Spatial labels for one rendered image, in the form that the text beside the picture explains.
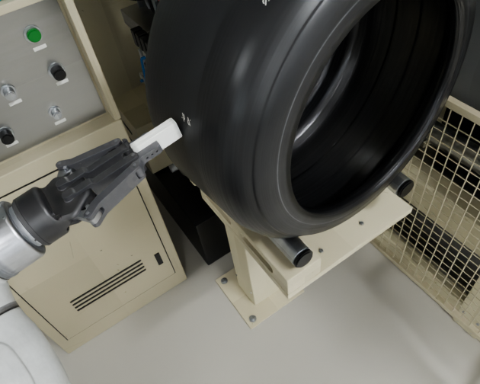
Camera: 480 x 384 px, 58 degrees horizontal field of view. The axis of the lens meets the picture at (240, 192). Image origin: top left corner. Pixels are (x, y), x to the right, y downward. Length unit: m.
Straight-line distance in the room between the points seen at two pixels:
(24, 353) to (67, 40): 0.76
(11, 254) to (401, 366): 1.43
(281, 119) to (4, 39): 0.74
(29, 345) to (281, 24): 0.48
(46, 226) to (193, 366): 1.24
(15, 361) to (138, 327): 1.30
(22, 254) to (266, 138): 0.34
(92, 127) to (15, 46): 0.27
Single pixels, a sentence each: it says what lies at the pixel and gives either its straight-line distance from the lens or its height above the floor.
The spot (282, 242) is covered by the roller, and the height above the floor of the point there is 0.92.
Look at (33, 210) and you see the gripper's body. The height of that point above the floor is 1.24.
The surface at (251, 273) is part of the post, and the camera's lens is 1.58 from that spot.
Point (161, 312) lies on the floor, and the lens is 1.87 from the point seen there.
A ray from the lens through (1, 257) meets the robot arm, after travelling 0.60.
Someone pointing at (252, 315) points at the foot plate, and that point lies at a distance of 1.77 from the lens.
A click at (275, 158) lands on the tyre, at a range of 0.57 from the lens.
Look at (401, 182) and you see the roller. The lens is 0.96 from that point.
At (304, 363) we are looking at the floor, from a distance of 1.72.
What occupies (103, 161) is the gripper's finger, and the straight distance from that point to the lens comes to 0.62.
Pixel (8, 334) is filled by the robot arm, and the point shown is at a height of 1.16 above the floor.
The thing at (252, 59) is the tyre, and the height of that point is 1.35.
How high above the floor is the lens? 1.63
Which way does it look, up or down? 49 degrees down
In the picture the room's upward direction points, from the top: 10 degrees counter-clockwise
